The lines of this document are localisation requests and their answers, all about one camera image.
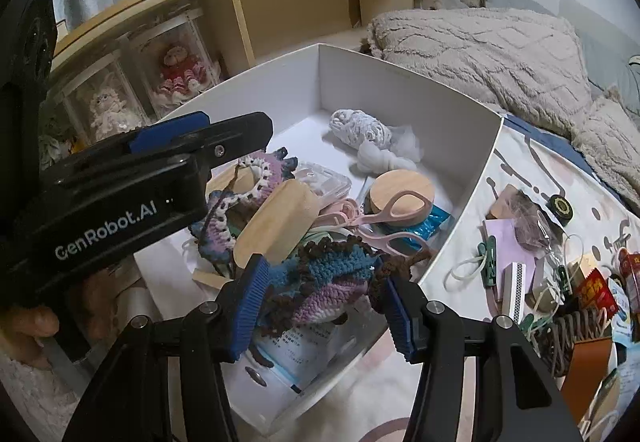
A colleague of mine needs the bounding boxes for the person's left hand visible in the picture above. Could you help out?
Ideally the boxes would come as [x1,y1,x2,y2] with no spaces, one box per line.
[0,269,132,370]

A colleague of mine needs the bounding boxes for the person's left forearm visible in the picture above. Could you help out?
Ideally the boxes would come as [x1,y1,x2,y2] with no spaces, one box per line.
[0,352,91,442]

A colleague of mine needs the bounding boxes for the white cardboard box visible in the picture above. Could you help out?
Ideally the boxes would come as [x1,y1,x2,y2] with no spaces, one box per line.
[132,43,503,434]

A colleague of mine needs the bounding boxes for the blue bed sheet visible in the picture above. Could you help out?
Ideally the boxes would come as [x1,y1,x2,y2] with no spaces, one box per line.
[502,114,631,203]

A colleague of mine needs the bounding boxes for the grey headboard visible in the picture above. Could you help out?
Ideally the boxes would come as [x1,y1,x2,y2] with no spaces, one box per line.
[557,0,640,57]

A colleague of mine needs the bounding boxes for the white zip tie loop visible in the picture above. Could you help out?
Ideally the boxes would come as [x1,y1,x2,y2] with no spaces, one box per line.
[446,254,488,285]

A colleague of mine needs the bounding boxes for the beige knit pillow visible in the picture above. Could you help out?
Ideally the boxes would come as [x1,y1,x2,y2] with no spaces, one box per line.
[572,86,640,213]

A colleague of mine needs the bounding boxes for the white mesh ball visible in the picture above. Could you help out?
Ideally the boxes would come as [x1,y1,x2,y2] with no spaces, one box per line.
[329,109,396,145]

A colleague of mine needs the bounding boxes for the pink scissors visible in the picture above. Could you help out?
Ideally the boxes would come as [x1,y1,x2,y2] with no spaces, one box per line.
[320,189,433,255]

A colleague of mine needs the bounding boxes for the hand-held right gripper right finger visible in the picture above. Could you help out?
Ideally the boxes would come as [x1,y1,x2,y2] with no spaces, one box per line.
[382,272,583,442]

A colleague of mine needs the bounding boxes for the blue crocheted pouch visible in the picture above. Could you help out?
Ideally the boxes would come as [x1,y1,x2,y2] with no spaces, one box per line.
[252,236,436,368]

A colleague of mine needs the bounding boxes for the purple crocheted pouch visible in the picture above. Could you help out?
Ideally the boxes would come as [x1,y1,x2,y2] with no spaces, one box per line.
[190,147,301,277]

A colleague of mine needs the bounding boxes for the shiny blue packet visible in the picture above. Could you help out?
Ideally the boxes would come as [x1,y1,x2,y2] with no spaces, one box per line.
[412,204,453,240]

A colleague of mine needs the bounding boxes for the brown leather case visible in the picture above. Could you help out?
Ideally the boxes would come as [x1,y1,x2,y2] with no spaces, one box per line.
[560,337,621,423]

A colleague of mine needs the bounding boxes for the face mask packet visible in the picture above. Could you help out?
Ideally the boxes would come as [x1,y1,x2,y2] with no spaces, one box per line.
[250,317,361,395]

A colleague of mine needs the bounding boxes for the black tape roll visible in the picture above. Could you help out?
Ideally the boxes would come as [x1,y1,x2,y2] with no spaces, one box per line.
[545,194,572,225]

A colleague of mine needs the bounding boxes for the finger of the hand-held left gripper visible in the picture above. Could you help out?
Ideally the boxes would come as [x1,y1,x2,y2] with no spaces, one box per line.
[192,110,274,170]
[75,110,212,165]

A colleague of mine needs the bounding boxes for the green clothespin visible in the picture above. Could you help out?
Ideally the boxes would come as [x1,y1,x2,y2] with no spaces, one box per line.
[477,236,498,290]

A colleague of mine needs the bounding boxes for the red snack packet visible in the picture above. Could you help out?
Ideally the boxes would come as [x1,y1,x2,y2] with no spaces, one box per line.
[575,269,618,310]

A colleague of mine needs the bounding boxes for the small wooden block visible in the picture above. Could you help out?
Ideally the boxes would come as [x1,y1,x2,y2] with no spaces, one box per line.
[489,184,526,221]

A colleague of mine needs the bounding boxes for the printed blanket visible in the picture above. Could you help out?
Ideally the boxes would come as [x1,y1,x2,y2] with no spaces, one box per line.
[280,122,640,442]

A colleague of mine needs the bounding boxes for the clear plastic bag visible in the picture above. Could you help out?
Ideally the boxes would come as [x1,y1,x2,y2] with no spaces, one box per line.
[512,192,566,250]

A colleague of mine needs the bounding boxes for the purple card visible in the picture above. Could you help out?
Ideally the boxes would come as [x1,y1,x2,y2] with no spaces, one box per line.
[482,218,543,293]

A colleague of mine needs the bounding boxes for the red cardboard box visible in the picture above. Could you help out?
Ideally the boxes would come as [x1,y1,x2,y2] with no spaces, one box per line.
[617,247,640,313]

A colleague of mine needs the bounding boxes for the beige knitted blanket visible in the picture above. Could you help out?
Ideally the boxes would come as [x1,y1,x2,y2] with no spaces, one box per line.
[367,9,593,137]

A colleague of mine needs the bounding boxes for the white yarn ball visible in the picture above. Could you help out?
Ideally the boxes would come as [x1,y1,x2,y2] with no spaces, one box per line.
[357,124,418,173]

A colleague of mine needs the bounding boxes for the white matchbox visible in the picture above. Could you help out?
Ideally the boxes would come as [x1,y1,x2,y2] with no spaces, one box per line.
[500,262,528,323]

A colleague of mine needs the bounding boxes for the wooden shelf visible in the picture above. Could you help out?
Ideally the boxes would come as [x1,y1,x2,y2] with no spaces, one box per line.
[50,0,445,87]

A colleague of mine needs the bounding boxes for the clear plastic case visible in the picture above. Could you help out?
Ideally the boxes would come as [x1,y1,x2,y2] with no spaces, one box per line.
[295,162,353,203]

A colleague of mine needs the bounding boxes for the white doll display case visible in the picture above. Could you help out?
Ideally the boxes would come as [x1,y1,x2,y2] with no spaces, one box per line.
[50,49,151,147]

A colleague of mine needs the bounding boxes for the round wooden lid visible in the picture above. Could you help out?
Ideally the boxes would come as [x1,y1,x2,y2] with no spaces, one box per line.
[364,170,435,223]

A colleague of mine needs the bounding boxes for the red doll display case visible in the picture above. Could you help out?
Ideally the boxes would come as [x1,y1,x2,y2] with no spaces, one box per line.
[127,9,221,120]

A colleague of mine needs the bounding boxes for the blue and white packet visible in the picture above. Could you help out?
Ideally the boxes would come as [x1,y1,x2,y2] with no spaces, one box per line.
[607,272,640,343]

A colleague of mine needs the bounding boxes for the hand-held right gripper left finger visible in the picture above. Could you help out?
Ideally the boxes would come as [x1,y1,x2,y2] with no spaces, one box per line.
[62,253,273,442]

